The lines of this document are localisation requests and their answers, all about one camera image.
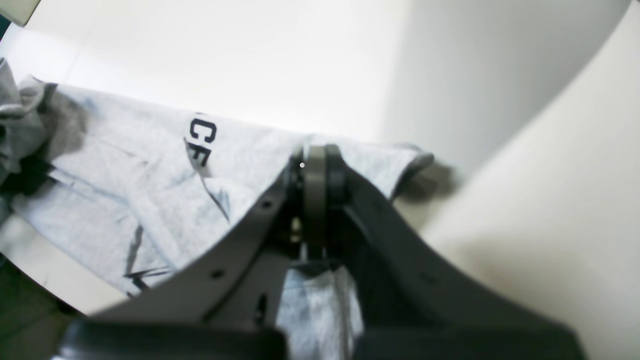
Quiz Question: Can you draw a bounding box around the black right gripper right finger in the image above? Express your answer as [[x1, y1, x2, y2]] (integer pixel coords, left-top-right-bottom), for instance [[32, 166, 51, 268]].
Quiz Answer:
[[325, 145, 585, 360]]

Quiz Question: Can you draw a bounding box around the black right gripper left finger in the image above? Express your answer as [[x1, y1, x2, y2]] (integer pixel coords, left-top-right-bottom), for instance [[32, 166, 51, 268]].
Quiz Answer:
[[55, 146, 328, 360]]

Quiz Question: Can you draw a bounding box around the grey T-shirt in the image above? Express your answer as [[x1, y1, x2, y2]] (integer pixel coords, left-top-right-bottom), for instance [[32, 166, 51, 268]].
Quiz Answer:
[[0, 57, 435, 360]]

